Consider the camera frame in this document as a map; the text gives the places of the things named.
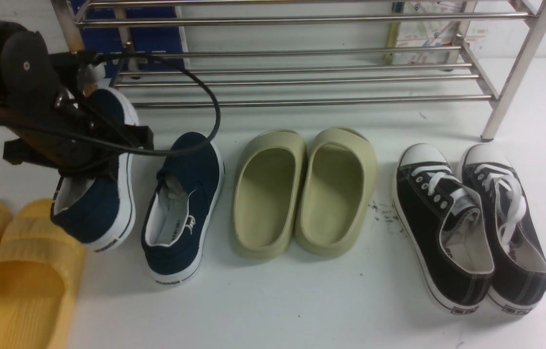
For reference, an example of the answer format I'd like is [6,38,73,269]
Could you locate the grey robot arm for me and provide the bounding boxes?
[0,21,154,177]

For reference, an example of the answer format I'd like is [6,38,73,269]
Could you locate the black lace-up sneaker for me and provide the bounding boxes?
[392,143,495,315]
[456,144,546,316]

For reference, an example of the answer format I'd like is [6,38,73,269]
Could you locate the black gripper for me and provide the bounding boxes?
[0,51,154,176]

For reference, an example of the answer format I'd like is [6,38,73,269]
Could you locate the white printed box behind rack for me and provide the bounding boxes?
[384,1,488,65]

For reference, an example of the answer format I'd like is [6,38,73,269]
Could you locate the right black lace-up sneaker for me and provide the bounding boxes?
[456,144,546,316]

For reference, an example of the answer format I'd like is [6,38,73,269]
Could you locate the right olive green slipper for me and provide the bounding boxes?
[295,127,378,258]

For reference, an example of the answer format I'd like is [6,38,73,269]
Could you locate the left black lace-up sneaker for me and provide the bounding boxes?
[392,143,495,315]

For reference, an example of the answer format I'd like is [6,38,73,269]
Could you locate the olive green slipper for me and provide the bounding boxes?
[295,127,378,258]
[232,129,307,260]

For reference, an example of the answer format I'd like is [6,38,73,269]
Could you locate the right yellow slide slipper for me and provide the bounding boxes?
[0,199,87,349]

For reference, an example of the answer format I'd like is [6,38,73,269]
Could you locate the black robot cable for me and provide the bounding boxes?
[0,51,221,158]

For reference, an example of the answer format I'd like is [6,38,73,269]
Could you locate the left olive green slipper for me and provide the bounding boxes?
[232,129,307,260]

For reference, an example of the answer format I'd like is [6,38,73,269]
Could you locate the stainless steel shoe rack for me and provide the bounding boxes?
[51,0,546,142]

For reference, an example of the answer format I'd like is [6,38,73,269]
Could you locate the navy canvas shoe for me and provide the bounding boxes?
[140,142,226,286]
[50,88,140,253]

